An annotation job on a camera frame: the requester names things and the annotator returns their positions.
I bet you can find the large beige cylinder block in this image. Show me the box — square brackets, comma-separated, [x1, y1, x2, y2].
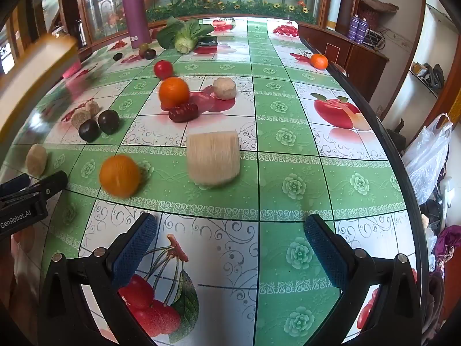
[186, 131, 241, 187]

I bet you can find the white rolled poster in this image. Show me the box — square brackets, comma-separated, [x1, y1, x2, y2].
[326, 0, 349, 31]

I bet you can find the black bag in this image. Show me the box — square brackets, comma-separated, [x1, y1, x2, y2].
[391, 118, 407, 148]

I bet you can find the brown wicker basket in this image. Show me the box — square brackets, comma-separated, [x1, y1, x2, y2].
[357, 0, 400, 31]

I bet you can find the purple thermos bottle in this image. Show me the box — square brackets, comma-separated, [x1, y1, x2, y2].
[120, 0, 152, 50]

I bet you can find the small mandarin orange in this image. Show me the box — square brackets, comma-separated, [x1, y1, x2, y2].
[310, 53, 329, 70]

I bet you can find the purple spray can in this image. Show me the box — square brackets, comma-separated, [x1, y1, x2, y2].
[347, 14, 361, 41]
[356, 17, 369, 44]

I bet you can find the round beige cake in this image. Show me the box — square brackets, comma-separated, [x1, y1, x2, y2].
[213, 77, 237, 100]
[25, 143, 48, 179]

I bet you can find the fruit print tablecloth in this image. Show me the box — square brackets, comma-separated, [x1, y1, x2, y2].
[0, 17, 422, 346]

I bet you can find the brown wooden sideboard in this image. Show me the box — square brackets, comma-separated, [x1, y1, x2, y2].
[298, 22, 390, 103]

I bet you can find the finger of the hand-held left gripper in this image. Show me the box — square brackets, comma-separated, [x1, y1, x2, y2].
[0, 173, 31, 198]
[14, 170, 69, 204]

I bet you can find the red jujube date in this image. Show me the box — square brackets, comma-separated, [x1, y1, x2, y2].
[169, 103, 199, 123]

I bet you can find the white plastic bag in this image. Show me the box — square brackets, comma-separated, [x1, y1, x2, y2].
[401, 113, 454, 206]

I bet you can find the red tomato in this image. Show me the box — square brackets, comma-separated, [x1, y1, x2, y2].
[154, 60, 174, 80]

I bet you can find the green bok choy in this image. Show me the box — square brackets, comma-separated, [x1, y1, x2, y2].
[156, 17, 215, 54]

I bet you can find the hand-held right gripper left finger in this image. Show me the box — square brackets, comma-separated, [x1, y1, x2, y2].
[38, 212, 159, 346]

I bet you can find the cluttered wall shelf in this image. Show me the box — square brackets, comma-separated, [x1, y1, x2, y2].
[409, 61, 447, 96]

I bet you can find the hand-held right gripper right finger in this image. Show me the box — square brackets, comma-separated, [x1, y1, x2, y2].
[303, 213, 422, 346]

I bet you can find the pink woven basket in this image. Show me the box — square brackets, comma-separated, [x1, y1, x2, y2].
[62, 61, 83, 79]

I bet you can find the purple cloth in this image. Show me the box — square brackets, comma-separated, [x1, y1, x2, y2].
[432, 225, 461, 271]

